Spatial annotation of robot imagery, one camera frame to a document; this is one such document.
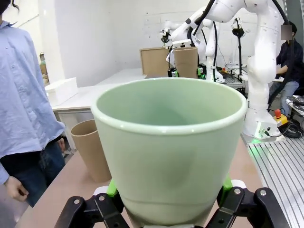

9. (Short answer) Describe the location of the aluminium profile platform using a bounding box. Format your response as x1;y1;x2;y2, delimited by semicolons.
239;133;304;228

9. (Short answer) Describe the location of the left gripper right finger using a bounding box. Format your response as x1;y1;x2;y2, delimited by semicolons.
201;174;285;228

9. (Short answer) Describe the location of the seated person in dark clothes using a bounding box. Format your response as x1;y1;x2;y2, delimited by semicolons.
268;20;304;119

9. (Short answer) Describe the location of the black cable bundle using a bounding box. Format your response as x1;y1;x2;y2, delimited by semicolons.
276;122;304;139

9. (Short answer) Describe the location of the person's left forearm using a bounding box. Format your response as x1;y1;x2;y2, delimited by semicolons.
35;114;66;143

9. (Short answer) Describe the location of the white plastic basket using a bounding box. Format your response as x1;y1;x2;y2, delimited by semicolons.
44;77;79;107

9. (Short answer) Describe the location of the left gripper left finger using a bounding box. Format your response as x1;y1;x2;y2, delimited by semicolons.
53;179;133;228

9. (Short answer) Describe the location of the cardboard box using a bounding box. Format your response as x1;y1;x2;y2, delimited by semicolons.
139;47;176;76

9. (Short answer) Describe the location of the person's left hand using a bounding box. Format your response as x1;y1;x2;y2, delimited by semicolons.
57;136;66;154

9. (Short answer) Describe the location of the red emergency stop button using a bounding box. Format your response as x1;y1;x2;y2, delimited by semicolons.
274;108;289;124

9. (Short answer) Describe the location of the person's right hand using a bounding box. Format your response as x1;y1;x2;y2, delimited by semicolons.
6;175;30;203

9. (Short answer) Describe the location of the white side table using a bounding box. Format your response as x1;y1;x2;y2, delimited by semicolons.
51;68;148;152

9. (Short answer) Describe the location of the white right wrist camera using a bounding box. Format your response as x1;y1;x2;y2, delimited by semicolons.
171;39;192;48

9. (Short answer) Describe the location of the grey bench device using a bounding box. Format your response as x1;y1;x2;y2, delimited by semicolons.
286;95;304;112

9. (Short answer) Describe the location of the brown cup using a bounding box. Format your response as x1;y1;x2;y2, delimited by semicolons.
70;119;112;183
173;47;199;79

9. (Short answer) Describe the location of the black lamp stand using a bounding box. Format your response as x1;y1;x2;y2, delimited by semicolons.
231;18;247;81

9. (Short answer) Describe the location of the light green plastic cup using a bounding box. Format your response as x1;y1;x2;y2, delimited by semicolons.
91;77;248;227

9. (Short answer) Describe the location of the person in blue shirt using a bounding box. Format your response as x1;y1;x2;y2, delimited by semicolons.
0;0;66;207

